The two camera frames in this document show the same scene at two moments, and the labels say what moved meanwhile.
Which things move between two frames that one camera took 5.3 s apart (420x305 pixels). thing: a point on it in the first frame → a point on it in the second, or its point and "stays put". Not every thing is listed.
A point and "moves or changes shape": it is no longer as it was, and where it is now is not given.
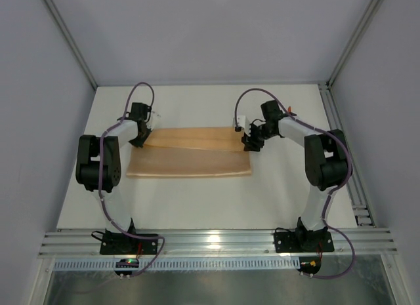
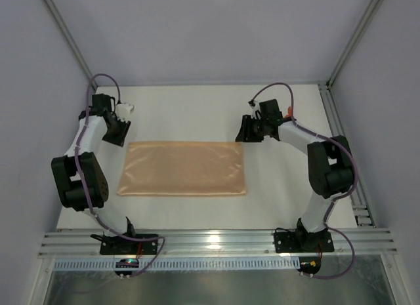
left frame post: (68, 38) stays put
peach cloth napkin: (190, 151) moves or changes shape
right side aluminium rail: (360, 206) stays put
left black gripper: (141, 136) → (117, 132)
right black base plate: (303, 241) stays put
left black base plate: (121, 244) stays put
